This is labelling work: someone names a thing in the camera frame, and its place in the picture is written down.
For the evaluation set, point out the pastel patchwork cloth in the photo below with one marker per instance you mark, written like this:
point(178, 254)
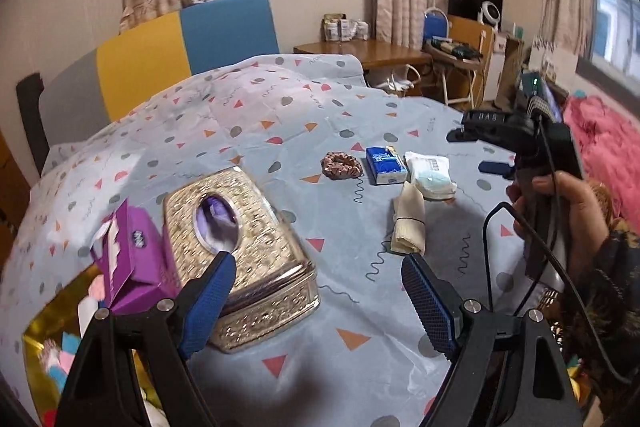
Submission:
point(55, 359)

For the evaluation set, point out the purple tissue box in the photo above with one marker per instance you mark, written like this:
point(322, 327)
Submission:
point(142, 252)

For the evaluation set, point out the brown hair scrunchie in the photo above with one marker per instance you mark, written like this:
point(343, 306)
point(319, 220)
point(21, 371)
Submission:
point(341, 165)

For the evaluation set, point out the gold tray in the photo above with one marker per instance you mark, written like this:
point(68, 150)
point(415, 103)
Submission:
point(40, 332)

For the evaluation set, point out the wooden wardrobe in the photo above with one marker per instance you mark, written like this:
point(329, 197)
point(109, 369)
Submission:
point(10, 187)

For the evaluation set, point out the blue tissue pack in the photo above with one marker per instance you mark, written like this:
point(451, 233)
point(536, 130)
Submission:
point(385, 164)

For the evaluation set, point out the row of small boxes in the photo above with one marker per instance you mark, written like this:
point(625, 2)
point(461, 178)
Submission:
point(345, 28)

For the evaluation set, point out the white cloth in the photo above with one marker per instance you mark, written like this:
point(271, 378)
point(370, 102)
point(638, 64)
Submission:
point(75, 217)

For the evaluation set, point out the multicolour chair back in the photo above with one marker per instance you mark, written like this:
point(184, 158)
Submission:
point(150, 52)

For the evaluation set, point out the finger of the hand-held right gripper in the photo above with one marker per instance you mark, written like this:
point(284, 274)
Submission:
point(495, 168)
point(465, 136)

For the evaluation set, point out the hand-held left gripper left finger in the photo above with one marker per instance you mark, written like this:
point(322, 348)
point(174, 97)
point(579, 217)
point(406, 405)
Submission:
point(210, 297)

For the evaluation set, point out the white round fan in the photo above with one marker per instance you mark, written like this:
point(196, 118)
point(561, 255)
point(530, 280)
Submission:
point(489, 14)

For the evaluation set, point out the person's right forearm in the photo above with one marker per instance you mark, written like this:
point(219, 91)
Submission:
point(610, 297)

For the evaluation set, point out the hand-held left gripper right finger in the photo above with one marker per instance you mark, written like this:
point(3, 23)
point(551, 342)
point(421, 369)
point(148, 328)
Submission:
point(430, 302)

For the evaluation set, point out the blue and white bag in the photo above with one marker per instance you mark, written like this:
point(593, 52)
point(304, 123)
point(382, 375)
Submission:
point(434, 24)

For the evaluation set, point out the ornate silver tissue box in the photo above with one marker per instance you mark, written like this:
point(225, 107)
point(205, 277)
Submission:
point(260, 232)

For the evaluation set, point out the side window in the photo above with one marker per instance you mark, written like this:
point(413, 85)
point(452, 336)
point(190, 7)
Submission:
point(617, 22)

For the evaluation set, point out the wooden desk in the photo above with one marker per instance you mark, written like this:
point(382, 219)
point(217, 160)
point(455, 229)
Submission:
point(370, 53)

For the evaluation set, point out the beige cloth bundle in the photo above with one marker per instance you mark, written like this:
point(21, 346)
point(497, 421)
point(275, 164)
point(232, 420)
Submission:
point(410, 222)

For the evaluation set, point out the wooden chair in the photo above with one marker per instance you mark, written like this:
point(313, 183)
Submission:
point(465, 37)

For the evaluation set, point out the pink sock with blue band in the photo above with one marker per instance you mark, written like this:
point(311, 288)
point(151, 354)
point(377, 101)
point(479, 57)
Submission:
point(97, 289)

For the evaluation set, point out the white plastic packet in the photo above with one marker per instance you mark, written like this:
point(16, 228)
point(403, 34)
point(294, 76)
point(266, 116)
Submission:
point(430, 174)

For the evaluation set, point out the light grey blue-striped sock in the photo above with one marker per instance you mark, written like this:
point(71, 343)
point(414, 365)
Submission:
point(87, 314)

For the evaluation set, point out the person's right hand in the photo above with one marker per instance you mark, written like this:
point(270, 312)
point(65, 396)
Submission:
point(575, 212)

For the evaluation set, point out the pink fluffy blanket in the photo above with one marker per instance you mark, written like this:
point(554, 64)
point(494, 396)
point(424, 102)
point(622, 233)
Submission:
point(610, 142)

